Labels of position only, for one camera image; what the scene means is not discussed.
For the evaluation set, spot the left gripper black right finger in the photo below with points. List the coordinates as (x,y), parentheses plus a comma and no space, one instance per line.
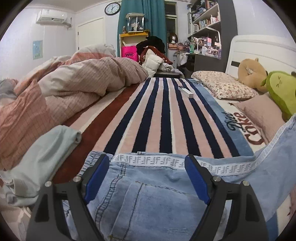
(246,220)

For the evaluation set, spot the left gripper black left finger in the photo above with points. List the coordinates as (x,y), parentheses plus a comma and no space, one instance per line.
(48,221)

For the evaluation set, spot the light blue denim pants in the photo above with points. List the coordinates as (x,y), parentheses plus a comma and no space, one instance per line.
(150,196)

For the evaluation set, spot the light green folded cloth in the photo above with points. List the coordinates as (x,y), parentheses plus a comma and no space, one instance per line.
(38,165)

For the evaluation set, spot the pink quilted pillow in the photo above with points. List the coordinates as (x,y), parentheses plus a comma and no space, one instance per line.
(264,113)

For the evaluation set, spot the pink checked duvet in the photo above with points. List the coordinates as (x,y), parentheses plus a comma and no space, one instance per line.
(56,90)

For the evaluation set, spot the striped pink navy blanket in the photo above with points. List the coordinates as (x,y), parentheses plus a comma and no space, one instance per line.
(155,117)

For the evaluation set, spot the floral pillow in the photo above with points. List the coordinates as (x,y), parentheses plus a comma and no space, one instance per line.
(224,86)

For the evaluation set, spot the green avocado plush toy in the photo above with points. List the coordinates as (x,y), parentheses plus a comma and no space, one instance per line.
(281,88)

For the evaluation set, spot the brown plush toy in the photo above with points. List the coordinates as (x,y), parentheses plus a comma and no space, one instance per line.
(251,73)

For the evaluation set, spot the white bed headboard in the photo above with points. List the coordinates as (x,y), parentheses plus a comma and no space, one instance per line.
(274,53)

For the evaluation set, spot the white puffer jacket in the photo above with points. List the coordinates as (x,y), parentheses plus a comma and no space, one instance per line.
(152,62)

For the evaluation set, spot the pink shopping bag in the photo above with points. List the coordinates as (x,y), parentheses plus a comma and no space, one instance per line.
(129,52)

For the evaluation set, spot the white door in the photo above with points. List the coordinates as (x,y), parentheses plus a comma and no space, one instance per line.
(91,32)

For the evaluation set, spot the grey bookshelf with items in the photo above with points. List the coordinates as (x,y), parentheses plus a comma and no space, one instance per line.
(212,24)

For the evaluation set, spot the yellow shelf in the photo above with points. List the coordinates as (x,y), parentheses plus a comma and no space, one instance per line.
(131,39)

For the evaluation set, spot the white air conditioner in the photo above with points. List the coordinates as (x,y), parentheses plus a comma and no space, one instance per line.
(53,17)

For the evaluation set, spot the blue wall poster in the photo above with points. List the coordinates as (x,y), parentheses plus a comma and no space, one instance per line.
(37,49)

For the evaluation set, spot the round wall clock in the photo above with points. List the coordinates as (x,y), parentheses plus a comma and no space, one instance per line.
(112,9)

